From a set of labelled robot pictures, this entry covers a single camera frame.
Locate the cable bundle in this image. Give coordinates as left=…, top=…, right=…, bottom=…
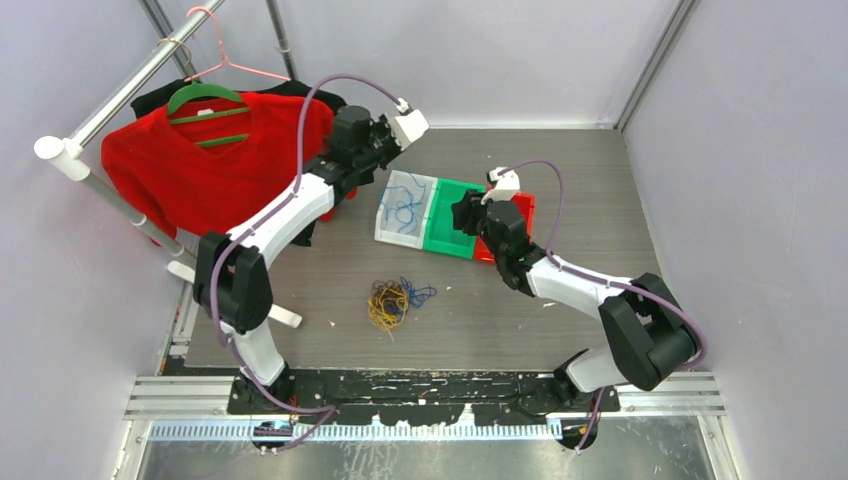
left=367, top=279, right=412, bottom=334

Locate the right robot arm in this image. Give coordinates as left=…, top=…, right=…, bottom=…
left=451, top=191, right=706, bottom=411

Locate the pink wire hanger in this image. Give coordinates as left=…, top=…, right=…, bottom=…
left=183, top=6, right=290, bottom=82

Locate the red plastic bin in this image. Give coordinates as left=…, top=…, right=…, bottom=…
left=472, top=192, right=535, bottom=263

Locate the white slotted cable duct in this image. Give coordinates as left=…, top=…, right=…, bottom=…
left=149, top=420, right=563, bottom=442

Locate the white plastic bin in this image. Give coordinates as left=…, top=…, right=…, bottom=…
left=374, top=170, right=438, bottom=250

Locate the white clothes rack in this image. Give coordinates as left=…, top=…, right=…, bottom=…
left=33, top=0, right=304, bottom=329

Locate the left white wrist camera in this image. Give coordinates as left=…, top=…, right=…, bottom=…
left=387, top=109, right=430, bottom=150

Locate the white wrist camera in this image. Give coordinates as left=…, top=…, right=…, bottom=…
left=387, top=109, right=430, bottom=150
left=481, top=167, right=520, bottom=205

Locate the green plastic bin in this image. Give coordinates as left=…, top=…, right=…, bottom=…
left=423, top=178, right=485, bottom=259

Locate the black t-shirt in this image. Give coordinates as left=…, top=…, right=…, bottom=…
left=130, top=78, right=362, bottom=248

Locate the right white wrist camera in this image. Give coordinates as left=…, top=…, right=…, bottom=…
left=481, top=167, right=520, bottom=205

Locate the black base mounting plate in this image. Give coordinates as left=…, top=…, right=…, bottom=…
left=228, top=368, right=621, bottom=429

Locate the red t-shirt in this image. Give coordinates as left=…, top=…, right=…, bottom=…
left=101, top=92, right=335, bottom=237

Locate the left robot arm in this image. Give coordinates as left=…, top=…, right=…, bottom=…
left=193, top=106, right=428, bottom=413

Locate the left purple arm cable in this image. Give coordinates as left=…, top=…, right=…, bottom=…
left=209, top=73, right=412, bottom=425

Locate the green clothes hanger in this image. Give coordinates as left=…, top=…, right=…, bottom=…
left=166, top=81, right=249, bottom=125

